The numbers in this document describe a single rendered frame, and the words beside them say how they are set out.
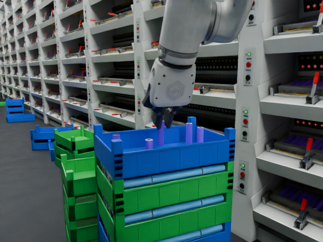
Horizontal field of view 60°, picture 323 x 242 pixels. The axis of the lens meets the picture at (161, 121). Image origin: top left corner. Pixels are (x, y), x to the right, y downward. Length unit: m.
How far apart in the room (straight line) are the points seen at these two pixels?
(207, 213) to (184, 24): 0.44
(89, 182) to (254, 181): 0.56
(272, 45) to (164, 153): 0.53
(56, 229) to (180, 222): 0.67
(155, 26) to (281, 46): 0.78
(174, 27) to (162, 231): 0.44
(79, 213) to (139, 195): 0.37
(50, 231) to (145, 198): 0.68
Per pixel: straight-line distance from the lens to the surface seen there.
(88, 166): 1.10
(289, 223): 1.04
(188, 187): 0.66
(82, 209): 0.94
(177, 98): 0.63
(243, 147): 1.04
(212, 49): 1.12
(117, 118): 1.79
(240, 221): 1.14
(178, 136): 0.84
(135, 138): 0.78
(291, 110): 0.93
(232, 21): 0.57
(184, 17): 0.55
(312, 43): 0.90
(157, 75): 0.59
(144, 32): 1.50
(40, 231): 1.26
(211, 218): 0.73
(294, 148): 1.01
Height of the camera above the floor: 0.62
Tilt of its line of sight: 10 degrees down
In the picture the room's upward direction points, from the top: straight up
